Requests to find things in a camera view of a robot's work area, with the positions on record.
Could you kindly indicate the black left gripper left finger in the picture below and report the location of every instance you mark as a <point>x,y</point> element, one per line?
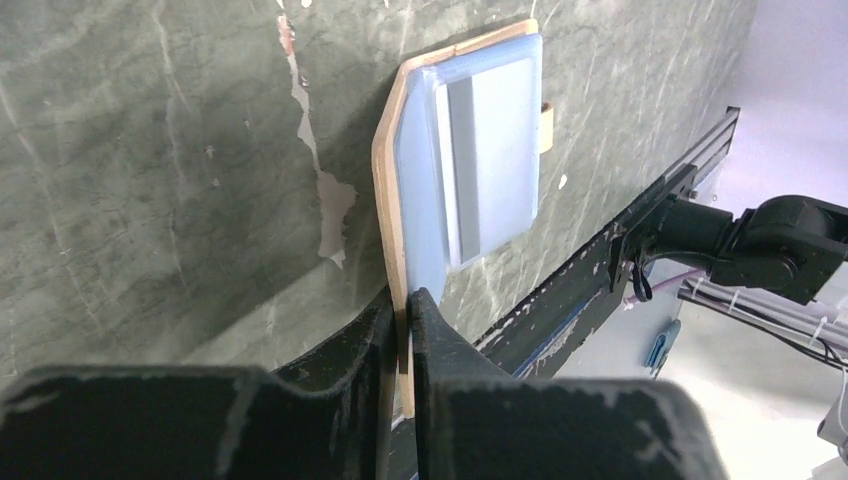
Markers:
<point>325,415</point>

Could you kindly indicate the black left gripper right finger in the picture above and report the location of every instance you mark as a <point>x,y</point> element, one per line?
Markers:
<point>475,421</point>

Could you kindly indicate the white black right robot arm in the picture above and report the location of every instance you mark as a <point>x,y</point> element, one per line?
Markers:
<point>790,245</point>

